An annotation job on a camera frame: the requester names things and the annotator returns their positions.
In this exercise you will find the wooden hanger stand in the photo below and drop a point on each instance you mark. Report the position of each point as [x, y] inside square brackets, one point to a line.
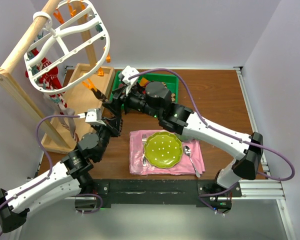
[56, 138]

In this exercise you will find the pink cloth napkin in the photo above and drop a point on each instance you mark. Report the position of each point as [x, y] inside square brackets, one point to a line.
[184, 167]

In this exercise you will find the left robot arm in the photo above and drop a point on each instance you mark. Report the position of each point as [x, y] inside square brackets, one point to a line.
[67, 178]

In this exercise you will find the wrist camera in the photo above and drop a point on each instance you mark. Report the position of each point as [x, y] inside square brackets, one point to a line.
[127, 78]
[93, 117]

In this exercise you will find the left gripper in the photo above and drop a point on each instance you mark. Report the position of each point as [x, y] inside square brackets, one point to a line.
[114, 125]

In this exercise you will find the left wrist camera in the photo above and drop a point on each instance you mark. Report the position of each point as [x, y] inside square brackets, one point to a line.
[93, 117]

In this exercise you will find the silver spoon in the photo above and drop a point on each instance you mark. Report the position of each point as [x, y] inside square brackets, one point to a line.
[188, 152]

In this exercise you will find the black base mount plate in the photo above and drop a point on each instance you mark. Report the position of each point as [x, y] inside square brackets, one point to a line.
[159, 192]

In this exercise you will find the teal ceramic mug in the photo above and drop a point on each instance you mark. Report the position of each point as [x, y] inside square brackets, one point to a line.
[183, 138]

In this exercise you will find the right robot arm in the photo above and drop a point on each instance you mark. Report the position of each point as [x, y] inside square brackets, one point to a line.
[244, 148]

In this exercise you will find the white round sock hanger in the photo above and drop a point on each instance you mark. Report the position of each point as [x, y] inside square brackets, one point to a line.
[81, 22]

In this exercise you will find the yellow monster sock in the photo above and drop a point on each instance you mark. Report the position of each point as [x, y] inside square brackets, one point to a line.
[143, 82]

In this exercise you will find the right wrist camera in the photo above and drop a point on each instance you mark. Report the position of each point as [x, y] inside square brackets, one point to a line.
[127, 78]

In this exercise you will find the brown white striped sock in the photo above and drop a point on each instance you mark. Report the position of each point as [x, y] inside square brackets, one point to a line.
[67, 122]

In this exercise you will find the brown argyle sock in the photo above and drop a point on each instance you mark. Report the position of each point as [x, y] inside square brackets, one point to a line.
[100, 95]
[173, 95]

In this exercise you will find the red patterned sock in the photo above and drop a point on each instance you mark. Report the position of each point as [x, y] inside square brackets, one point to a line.
[48, 80]

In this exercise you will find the red white striped sock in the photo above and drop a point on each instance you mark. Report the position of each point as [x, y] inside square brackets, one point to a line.
[61, 100]

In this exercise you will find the green plastic tray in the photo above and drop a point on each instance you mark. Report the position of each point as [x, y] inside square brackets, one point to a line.
[170, 81]

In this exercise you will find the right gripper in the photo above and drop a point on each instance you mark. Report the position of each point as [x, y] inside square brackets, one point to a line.
[116, 102]

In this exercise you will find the green scalloped plate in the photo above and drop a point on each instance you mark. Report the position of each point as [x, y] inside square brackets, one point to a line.
[163, 150]

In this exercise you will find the silver fork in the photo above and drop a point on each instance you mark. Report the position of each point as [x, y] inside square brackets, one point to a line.
[144, 140]

